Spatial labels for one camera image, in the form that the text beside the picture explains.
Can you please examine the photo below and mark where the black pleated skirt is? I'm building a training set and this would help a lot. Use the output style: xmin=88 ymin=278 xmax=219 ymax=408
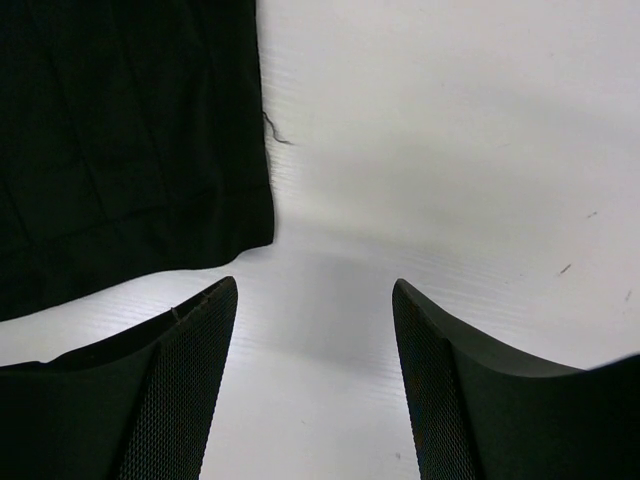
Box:
xmin=1 ymin=1 xmax=275 ymax=320

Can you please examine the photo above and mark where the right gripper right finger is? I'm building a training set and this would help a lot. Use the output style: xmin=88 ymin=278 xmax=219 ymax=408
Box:
xmin=392 ymin=279 xmax=639 ymax=479

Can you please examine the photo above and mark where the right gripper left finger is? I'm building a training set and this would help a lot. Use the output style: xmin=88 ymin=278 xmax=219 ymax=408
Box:
xmin=1 ymin=277 xmax=238 ymax=479

